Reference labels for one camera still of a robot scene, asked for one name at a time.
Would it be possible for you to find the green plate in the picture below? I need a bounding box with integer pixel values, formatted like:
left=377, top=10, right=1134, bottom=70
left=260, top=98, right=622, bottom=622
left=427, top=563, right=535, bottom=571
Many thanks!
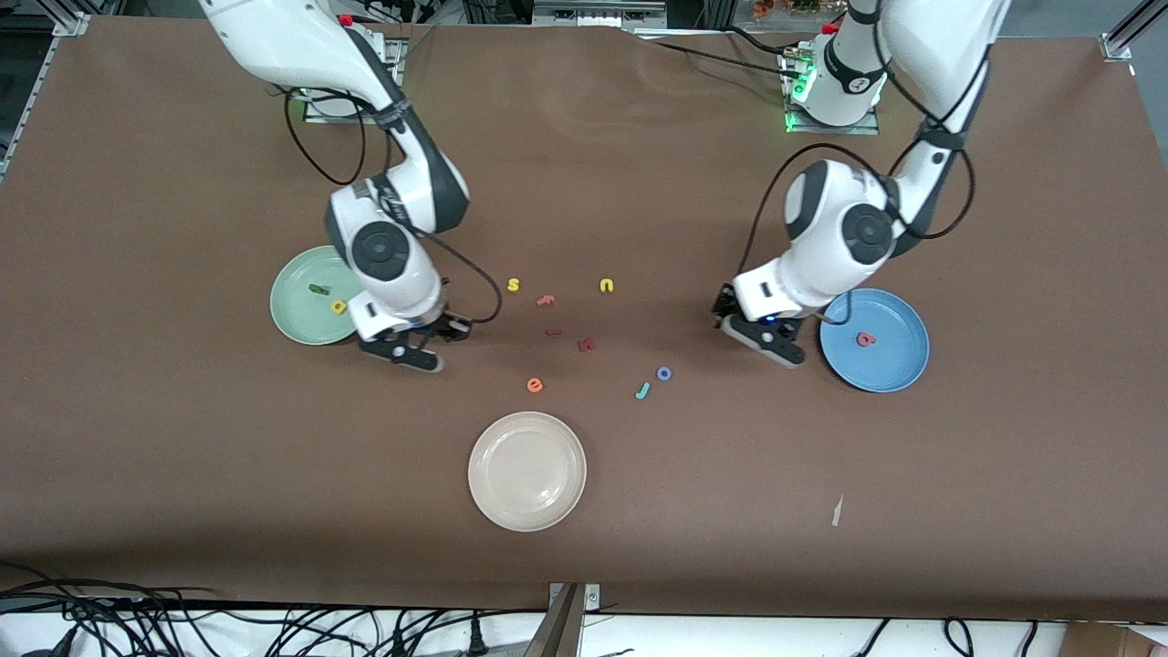
left=270, top=245, right=366, bottom=347

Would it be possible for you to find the blue plate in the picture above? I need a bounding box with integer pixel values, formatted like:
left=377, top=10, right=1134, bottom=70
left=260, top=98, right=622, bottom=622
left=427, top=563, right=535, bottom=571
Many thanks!
left=819, top=287, right=931, bottom=394

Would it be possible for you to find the beige plate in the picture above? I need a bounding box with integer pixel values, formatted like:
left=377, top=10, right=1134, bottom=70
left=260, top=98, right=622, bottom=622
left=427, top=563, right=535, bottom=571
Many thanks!
left=467, top=411, right=588, bottom=533

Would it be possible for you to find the brown paper table cover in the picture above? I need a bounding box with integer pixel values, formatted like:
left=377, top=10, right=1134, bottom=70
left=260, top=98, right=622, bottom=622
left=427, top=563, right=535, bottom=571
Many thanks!
left=0, top=16, right=1168, bottom=623

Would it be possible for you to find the grey metal equipment box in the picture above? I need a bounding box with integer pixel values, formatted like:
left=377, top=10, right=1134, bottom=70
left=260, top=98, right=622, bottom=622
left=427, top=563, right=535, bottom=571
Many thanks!
left=532, top=0, right=669, bottom=28

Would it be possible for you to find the grey metal beam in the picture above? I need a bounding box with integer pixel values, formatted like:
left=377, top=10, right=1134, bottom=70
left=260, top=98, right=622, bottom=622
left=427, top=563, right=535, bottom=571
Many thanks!
left=522, top=584, right=585, bottom=657

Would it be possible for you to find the brown cardboard box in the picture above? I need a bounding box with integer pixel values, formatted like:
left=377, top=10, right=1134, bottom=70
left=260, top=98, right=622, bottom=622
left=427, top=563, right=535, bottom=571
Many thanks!
left=1063, top=622, right=1168, bottom=657

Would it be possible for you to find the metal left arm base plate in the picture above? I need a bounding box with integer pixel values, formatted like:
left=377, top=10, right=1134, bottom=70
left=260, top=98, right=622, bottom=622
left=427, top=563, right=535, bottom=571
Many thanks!
left=780, top=46, right=881, bottom=136

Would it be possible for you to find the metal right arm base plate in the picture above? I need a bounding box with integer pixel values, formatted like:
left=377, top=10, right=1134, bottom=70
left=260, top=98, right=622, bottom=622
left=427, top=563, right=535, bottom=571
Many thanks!
left=303, top=38, right=407, bottom=124

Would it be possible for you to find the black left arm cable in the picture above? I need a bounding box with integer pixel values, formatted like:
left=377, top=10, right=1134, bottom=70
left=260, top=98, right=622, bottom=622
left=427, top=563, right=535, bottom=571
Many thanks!
left=735, top=0, right=975, bottom=328

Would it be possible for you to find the black cable on table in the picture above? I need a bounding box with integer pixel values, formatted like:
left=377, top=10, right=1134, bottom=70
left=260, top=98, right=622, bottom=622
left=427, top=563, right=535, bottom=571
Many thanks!
left=716, top=26, right=799, bottom=60
left=639, top=38, right=795, bottom=81

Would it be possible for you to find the metal table edge bracket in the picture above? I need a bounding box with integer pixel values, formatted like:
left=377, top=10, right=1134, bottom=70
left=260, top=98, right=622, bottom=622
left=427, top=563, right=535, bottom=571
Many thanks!
left=547, top=582, right=601, bottom=614

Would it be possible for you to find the aluminium frame profile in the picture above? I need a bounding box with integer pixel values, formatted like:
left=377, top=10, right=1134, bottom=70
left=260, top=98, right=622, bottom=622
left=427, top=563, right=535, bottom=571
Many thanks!
left=1100, top=0, right=1168, bottom=63
left=0, top=0, right=124, bottom=183

